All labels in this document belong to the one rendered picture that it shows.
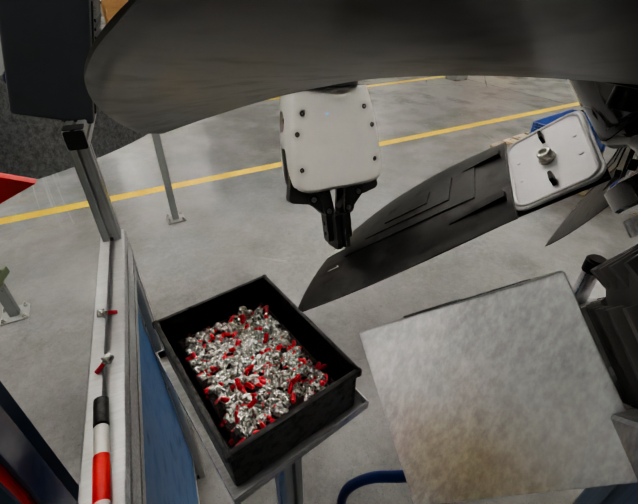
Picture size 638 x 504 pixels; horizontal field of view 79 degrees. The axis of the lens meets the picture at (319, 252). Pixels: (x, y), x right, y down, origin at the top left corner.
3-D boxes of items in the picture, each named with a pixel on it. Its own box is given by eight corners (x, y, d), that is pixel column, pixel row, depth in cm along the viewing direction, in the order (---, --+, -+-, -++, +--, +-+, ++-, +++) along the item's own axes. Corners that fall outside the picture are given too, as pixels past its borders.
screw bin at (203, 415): (359, 406, 48) (363, 369, 44) (235, 495, 39) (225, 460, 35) (268, 307, 62) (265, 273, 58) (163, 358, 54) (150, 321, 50)
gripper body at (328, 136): (283, 75, 35) (300, 198, 38) (383, 66, 38) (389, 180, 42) (263, 85, 42) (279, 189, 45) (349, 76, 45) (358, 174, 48)
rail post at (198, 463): (205, 476, 118) (136, 274, 74) (192, 482, 117) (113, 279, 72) (203, 464, 121) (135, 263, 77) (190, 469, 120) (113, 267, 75)
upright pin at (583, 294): (589, 311, 40) (616, 262, 37) (574, 317, 40) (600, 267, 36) (571, 299, 42) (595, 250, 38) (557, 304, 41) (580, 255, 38)
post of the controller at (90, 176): (121, 239, 69) (83, 128, 58) (103, 243, 68) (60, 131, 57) (121, 231, 72) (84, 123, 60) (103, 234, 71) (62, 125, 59)
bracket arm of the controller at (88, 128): (90, 149, 60) (83, 129, 58) (68, 151, 59) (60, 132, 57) (97, 109, 78) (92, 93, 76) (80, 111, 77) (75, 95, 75)
